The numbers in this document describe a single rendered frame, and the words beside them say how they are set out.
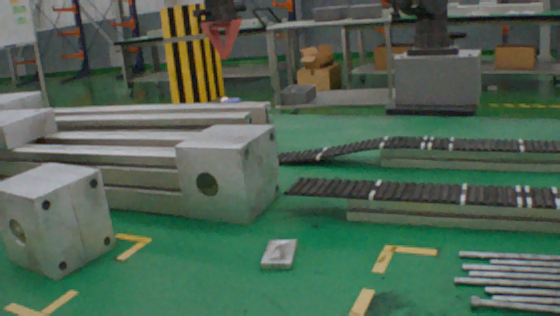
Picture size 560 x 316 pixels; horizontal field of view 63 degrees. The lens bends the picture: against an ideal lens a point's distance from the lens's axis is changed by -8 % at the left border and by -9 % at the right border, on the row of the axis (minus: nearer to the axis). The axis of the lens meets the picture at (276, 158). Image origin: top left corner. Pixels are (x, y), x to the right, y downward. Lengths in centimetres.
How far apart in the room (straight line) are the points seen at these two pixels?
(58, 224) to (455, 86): 87
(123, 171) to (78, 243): 15
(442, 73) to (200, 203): 68
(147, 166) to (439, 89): 70
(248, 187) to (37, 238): 24
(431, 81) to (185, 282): 79
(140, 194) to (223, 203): 12
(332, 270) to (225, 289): 10
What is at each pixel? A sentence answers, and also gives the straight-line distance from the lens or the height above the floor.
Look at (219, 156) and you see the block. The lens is 58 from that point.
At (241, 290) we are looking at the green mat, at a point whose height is 78.
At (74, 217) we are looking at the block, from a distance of 56.
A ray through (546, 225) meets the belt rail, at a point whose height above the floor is 79.
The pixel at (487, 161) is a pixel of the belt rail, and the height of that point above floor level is 79.
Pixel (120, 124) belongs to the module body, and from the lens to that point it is 91.
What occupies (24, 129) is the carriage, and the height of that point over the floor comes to 89.
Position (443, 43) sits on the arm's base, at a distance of 117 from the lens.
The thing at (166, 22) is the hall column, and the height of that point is 98.
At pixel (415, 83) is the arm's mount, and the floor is 83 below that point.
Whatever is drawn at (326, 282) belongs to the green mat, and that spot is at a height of 78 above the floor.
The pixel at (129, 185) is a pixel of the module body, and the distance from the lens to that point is 69.
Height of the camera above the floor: 103
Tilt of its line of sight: 17 degrees down
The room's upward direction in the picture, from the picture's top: 6 degrees counter-clockwise
